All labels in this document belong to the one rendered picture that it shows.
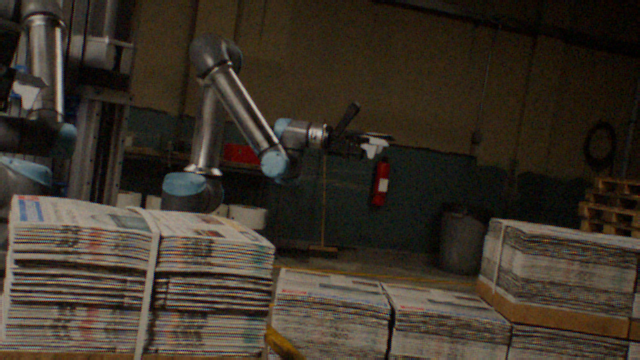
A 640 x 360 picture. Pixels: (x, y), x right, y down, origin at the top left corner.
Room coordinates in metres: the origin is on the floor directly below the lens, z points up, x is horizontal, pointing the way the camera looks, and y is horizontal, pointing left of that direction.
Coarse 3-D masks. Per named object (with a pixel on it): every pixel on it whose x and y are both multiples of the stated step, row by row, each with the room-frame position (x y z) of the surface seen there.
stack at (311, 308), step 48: (288, 288) 2.00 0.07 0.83; (336, 288) 2.10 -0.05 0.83; (384, 288) 2.23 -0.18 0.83; (288, 336) 1.95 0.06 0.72; (336, 336) 1.95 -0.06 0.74; (384, 336) 1.96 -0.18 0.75; (432, 336) 1.97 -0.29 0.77; (480, 336) 1.98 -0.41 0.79; (528, 336) 1.98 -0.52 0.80; (576, 336) 1.99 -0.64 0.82
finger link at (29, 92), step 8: (16, 72) 1.45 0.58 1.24; (16, 80) 1.44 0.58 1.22; (24, 80) 1.44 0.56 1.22; (32, 80) 1.43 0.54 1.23; (40, 80) 1.42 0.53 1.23; (16, 88) 1.46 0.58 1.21; (24, 88) 1.45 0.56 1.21; (32, 88) 1.44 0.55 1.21; (40, 88) 1.43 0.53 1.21; (24, 96) 1.45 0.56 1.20; (32, 96) 1.44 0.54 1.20; (24, 104) 1.45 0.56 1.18; (32, 104) 1.44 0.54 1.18
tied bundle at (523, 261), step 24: (504, 240) 2.16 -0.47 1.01; (528, 240) 1.98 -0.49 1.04; (552, 240) 1.99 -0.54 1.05; (576, 240) 1.99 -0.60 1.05; (600, 240) 2.04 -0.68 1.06; (504, 264) 2.12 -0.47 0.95; (528, 264) 1.98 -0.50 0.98; (552, 264) 1.99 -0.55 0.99; (576, 264) 1.99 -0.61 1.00; (600, 264) 1.99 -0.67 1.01; (624, 264) 2.00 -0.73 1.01; (504, 288) 2.10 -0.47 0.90; (528, 288) 1.98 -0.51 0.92; (552, 288) 1.99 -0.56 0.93; (576, 288) 1.99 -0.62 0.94; (600, 288) 1.99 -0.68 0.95; (624, 288) 2.00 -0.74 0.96; (576, 312) 1.99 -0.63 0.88; (600, 312) 1.99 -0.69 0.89; (624, 312) 2.00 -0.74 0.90
